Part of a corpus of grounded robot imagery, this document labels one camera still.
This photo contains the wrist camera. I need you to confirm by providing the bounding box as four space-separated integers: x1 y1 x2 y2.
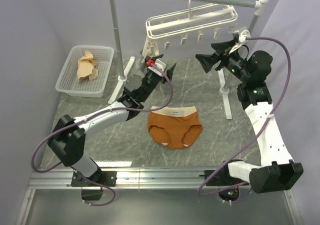
229 26 251 55
146 58 168 77

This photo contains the grey underwear hanging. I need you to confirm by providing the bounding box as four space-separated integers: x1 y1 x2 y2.
139 49 150 73

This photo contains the aluminium mounting rail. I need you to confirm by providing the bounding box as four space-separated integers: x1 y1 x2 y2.
27 166 214 190

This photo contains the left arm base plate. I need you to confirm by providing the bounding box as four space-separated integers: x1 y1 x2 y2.
70 171 117 187

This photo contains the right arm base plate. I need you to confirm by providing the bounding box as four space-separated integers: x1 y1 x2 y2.
199 170 244 187

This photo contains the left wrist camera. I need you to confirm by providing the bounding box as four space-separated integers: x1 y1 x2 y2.
146 58 168 77

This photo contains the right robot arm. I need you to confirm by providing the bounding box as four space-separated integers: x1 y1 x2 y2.
195 35 304 196

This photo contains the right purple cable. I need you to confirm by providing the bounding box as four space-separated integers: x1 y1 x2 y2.
197 36 292 205

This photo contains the white drying rack stand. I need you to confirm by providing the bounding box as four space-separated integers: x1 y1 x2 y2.
108 0 269 104

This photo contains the beige underwear hanging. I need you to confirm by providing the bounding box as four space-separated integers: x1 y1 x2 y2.
141 37 160 59

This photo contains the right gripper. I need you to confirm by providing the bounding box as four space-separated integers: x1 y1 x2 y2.
195 39 251 84

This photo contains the beige underwear in basket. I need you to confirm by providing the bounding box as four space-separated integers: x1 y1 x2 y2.
77 50 99 83

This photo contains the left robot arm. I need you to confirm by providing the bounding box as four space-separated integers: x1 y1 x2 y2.
47 55 176 186

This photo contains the purple cable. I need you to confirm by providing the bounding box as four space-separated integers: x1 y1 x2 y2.
197 36 292 205
31 64 174 207

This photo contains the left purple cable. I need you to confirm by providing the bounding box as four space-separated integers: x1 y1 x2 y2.
31 64 174 207

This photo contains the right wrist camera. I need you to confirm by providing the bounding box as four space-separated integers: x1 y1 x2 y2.
229 26 251 55

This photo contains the white plastic basket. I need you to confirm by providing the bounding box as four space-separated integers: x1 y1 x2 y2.
55 45 114 98

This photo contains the white clip hanger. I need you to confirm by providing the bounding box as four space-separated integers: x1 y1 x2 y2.
145 0 238 50

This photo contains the orange underwear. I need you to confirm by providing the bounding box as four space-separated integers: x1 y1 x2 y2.
147 106 203 149

